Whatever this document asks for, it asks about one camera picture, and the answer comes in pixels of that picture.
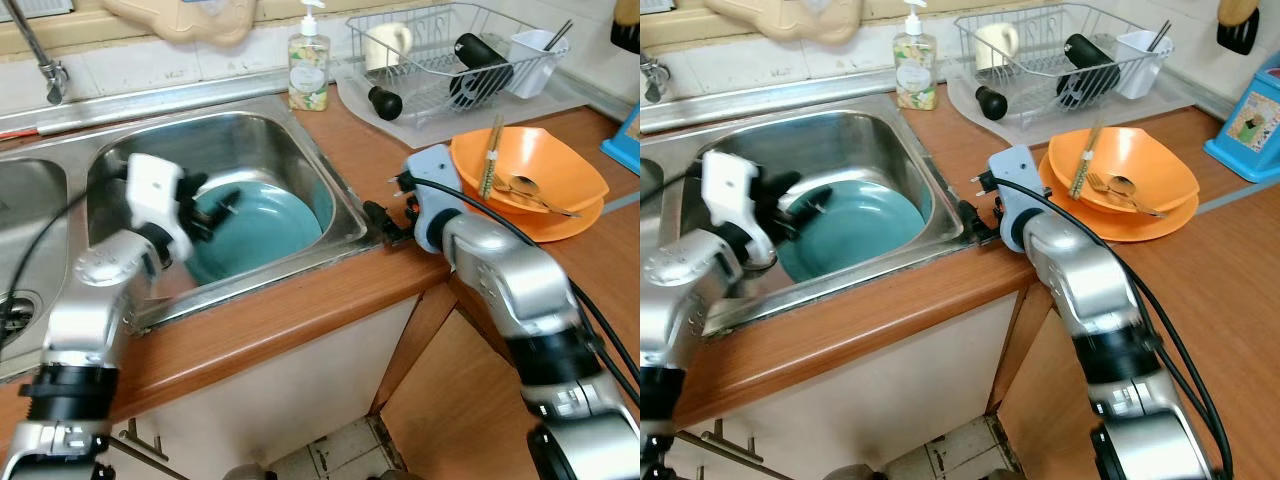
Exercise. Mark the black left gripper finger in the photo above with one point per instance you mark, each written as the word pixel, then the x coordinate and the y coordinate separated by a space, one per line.
pixel 775 186
pixel 197 184
pixel 224 205
pixel 814 205

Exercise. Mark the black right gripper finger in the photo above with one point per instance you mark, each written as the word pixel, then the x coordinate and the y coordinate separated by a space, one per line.
pixel 376 212
pixel 971 211

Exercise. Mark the teal round plate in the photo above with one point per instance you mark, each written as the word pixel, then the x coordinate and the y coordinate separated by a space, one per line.
pixel 860 235
pixel 265 230

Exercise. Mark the orange plastic plate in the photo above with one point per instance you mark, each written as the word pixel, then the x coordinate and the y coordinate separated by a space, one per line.
pixel 1150 228
pixel 560 228

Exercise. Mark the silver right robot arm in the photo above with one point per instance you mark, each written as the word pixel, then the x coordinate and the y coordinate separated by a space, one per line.
pixel 1085 290
pixel 510 290

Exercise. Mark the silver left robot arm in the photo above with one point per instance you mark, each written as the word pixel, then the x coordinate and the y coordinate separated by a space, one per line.
pixel 85 300
pixel 680 300

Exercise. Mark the grey plastic drain tray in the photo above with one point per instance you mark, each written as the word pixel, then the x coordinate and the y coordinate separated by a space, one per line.
pixel 1060 125
pixel 440 125

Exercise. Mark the black round knob lid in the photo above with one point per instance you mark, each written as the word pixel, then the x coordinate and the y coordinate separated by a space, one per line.
pixel 992 103
pixel 386 103

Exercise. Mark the clear soap pump bottle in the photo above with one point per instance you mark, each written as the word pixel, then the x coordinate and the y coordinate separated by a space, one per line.
pixel 308 70
pixel 915 70

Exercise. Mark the blue plastic box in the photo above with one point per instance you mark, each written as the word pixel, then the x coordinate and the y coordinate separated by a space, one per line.
pixel 1225 150
pixel 625 145

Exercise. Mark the chrome sink faucet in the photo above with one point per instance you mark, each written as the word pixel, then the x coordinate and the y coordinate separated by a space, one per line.
pixel 40 50
pixel 655 75

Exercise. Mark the cream ceramic mug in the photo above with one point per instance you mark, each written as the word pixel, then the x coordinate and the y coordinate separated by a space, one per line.
pixel 995 45
pixel 385 48

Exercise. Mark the beige wavy-edged board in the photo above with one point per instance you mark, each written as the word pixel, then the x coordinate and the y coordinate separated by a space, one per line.
pixel 180 20
pixel 780 18

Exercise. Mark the brown wooden cabinet side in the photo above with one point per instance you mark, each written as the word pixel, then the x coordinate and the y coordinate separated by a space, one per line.
pixel 450 400
pixel 1050 400

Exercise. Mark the black drinking bottle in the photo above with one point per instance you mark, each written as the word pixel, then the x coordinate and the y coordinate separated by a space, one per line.
pixel 480 55
pixel 1090 55

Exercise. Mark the cream cabinet door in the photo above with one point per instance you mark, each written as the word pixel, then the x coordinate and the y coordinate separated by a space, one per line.
pixel 290 390
pixel 880 390

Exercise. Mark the metal sink drain strainer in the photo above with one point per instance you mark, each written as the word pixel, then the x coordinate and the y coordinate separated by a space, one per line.
pixel 12 315

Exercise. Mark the white plastic utensil holder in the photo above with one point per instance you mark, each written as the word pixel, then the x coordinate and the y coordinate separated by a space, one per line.
pixel 530 65
pixel 1140 65

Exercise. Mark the dark thin utensil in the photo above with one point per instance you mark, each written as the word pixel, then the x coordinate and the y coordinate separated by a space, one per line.
pixel 1160 36
pixel 558 36

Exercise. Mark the grey robot foot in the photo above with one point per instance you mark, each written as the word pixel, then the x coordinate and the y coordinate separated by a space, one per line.
pixel 845 473
pixel 242 473

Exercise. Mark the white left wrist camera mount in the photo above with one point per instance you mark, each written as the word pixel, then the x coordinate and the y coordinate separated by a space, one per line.
pixel 155 195
pixel 730 190

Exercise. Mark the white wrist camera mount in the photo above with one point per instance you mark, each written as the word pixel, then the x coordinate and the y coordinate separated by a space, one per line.
pixel 155 195
pixel 430 180
pixel 1010 185
pixel 730 190

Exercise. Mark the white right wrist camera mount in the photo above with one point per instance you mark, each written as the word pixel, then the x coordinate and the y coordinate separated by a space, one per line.
pixel 1010 185
pixel 430 180

